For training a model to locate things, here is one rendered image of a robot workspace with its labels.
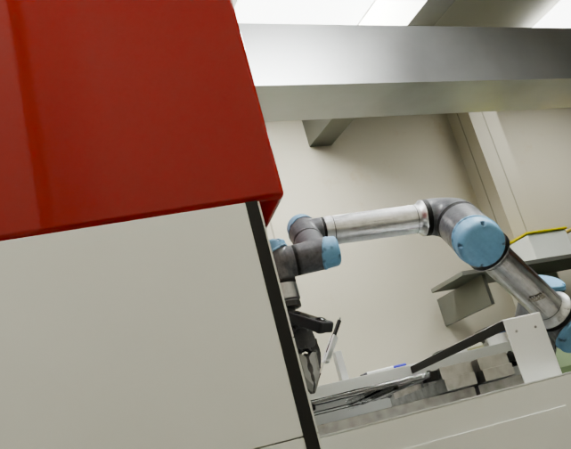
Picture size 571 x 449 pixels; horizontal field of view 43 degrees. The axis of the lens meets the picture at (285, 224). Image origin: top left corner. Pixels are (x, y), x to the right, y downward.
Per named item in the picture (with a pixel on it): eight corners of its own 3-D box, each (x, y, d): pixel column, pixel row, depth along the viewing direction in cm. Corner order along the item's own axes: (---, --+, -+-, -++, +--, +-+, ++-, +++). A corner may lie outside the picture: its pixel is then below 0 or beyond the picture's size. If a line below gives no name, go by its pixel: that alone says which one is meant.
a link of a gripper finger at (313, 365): (308, 396, 166) (298, 357, 169) (326, 390, 162) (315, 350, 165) (298, 398, 164) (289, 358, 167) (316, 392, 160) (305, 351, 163)
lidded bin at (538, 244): (548, 268, 583) (538, 241, 590) (577, 253, 554) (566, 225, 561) (509, 274, 566) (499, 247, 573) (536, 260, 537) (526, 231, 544)
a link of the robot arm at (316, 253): (329, 224, 178) (285, 233, 177) (340, 242, 168) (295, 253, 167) (332, 251, 181) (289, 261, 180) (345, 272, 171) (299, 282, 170)
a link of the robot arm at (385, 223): (462, 183, 194) (283, 207, 186) (480, 198, 184) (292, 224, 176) (460, 223, 198) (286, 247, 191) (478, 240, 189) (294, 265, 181)
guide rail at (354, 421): (275, 451, 157) (273, 436, 158) (273, 451, 159) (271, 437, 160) (477, 398, 171) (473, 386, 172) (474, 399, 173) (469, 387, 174)
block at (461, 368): (442, 379, 168) (438, 367, 169) (436, 381, 171) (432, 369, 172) (472, 371, 170) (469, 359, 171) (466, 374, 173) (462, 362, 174)
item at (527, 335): (526, 383, 152) (502, 319, 156) (425, 415, 202) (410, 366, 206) (563, 374, 154) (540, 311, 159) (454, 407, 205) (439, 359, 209)
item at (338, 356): (330, 383, 201) (318, 337, 205) (327, 386, 205) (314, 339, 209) (351, 379, 203) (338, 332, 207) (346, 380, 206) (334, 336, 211)
